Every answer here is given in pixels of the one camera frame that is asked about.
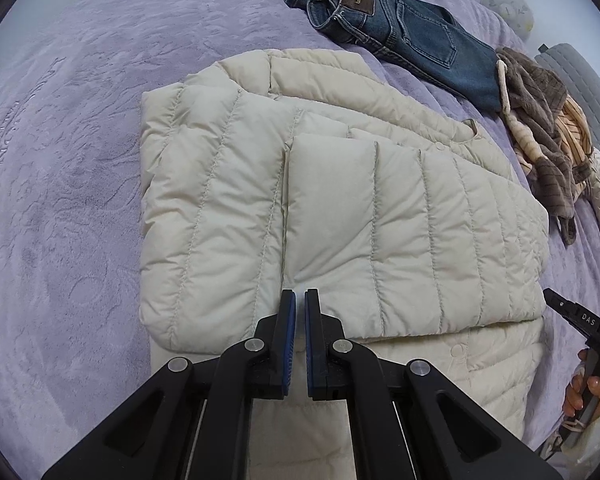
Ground cream quilted puffer jacket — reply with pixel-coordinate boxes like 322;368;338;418
137;47;551;480

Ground person's right hand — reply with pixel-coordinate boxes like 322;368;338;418
564;347;600;425

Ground cream cord loop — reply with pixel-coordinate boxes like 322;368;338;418
495;59;516;113

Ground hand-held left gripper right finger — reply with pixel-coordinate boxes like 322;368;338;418
304;287;563;480

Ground purple embossed blanket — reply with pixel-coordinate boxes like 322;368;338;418
0;0;600;461

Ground grey quilted headboard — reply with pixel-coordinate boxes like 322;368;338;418
534;42;600;161

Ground cream striped garment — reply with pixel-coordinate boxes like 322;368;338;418
505;95;597;196

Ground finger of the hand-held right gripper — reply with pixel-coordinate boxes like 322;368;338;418
542;287;600;343

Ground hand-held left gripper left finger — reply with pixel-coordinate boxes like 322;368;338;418
40;287;298;480

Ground brown plush garment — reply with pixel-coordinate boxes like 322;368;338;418
495;46;588;247

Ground pale round plush toy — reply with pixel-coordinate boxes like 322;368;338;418
480;0;536;37

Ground blue denim jeans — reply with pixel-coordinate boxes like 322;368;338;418
282;0;505;113

